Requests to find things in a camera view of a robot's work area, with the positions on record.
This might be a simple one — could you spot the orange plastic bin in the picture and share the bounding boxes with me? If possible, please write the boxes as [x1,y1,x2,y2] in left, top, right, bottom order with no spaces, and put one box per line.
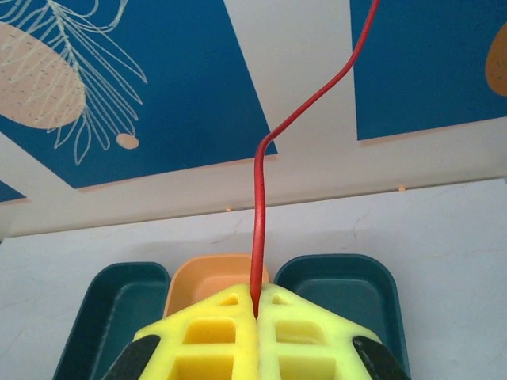
[161,253,274,320]

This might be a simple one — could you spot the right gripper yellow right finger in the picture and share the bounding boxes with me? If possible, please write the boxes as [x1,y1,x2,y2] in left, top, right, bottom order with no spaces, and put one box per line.
[256,281,411,380]

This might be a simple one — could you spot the red cable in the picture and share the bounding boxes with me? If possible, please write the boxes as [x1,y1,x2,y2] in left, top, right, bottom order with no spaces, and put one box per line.
[249,0,382,320]

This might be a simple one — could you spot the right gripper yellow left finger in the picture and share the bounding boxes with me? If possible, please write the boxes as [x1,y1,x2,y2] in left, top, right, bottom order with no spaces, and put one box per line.
[105,283,261,380]

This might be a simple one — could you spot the teal plastic bin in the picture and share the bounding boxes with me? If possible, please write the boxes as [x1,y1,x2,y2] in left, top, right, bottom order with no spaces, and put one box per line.
[51,260,171,380]
[273,253,413,380]

